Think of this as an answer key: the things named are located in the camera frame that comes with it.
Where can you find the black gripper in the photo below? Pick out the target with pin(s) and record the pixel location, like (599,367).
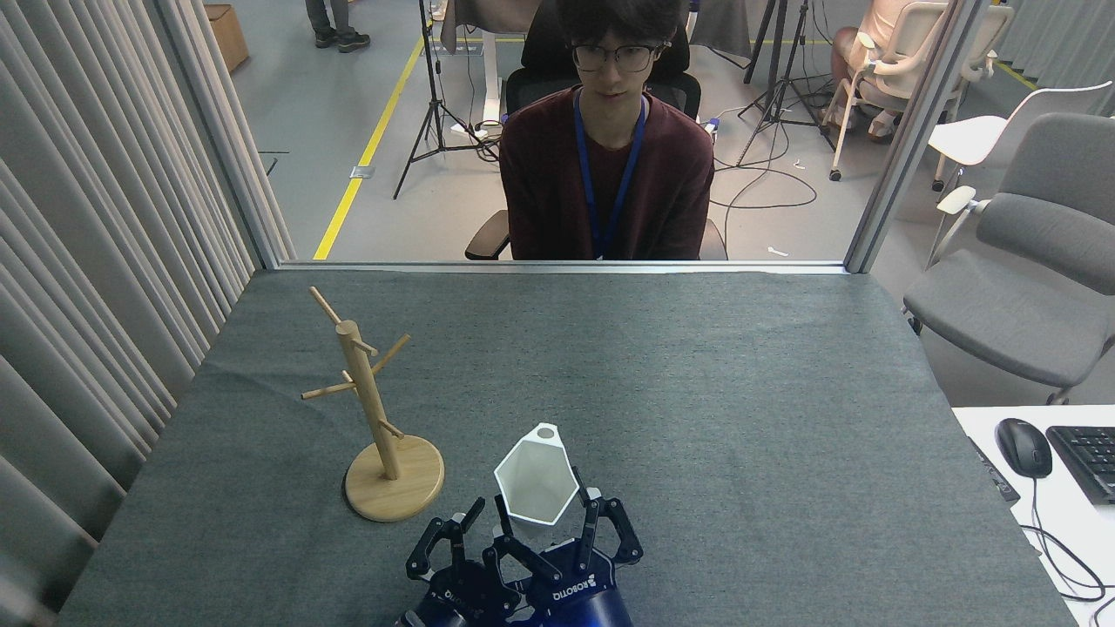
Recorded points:
(579,596)
(457,601)

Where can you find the white hexagonal cup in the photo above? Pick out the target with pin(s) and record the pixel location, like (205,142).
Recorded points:
(538,479)

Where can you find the wooden cup rack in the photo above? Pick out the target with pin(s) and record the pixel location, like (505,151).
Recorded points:
(396,488)

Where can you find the grey felt table cover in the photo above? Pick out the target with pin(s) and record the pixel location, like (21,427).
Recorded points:
(697,392)

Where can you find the black office chair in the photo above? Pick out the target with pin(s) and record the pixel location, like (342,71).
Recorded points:
(488,239)

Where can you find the seated person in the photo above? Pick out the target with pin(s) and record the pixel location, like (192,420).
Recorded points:
(610,192)

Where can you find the flat black device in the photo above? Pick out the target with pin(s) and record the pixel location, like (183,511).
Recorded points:
(993,470)

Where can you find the white desk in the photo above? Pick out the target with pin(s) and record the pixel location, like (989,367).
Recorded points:
(984,427)

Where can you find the grey pleated curtain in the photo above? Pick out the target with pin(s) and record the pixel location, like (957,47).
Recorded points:
(87,261)
(1071,35)

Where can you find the black tripod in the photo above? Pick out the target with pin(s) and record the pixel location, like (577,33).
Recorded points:
(435,103)
(785,80)

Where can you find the black computer mouse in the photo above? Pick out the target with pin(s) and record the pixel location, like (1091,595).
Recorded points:
(1023,448)

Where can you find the black rimmed glasses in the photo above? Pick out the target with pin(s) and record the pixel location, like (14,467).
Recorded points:
(640,59)

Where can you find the grey padded chair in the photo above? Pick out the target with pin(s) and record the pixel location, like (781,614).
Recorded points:
(1028,313)

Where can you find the black keyboard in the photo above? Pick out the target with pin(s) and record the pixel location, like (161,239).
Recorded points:
(1089,461)

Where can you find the standing person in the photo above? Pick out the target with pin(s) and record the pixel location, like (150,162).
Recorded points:
(344,17)

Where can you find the cardboard box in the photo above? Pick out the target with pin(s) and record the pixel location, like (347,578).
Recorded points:
(228,35)

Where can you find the person in white chair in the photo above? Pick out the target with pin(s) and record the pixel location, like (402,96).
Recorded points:
(847,52)

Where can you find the white plastic chair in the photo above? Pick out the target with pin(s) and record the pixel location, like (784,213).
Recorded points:
(967,135)

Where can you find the white office chair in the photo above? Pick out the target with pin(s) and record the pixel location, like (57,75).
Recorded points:
(923,35)

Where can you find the silver table rail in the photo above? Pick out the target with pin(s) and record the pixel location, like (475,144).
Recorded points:
(392,266)

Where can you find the silver frame post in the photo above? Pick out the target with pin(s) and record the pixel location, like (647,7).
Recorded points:
(906,139)

